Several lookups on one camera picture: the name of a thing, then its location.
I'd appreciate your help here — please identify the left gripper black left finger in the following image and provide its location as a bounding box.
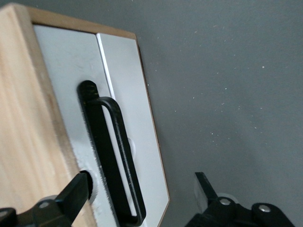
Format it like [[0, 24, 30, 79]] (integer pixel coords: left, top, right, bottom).
[[0, 170, 93, 227]]

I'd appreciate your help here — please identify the white drawer with black handle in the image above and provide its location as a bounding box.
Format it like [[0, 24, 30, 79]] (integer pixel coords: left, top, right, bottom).
[[32, 25, 147, 227]]

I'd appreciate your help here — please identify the wooden drawer cabinet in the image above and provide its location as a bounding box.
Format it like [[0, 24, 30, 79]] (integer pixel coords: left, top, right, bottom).
[[0, 4, 171, 227]]

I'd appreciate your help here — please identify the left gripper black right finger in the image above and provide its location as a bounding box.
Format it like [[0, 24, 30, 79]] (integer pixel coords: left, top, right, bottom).
[[187, 172, 295, 227]]

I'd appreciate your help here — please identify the dark grey table mat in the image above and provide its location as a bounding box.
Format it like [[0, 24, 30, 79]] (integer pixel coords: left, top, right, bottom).
[[23, 0, 303, 227]]

